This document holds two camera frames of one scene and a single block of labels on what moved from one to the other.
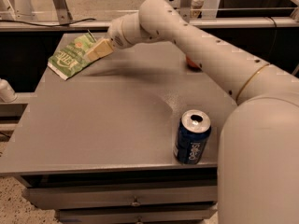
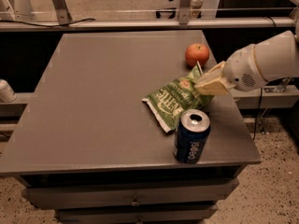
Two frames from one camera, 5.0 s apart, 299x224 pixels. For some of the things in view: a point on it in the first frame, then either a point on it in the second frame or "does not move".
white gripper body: (115, 32) to (241, 67)
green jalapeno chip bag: (71, 58) to (169, 103)
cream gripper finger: (104, 49) to (213, 87)
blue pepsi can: (192, 136) does not move
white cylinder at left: (7, 93) does not move
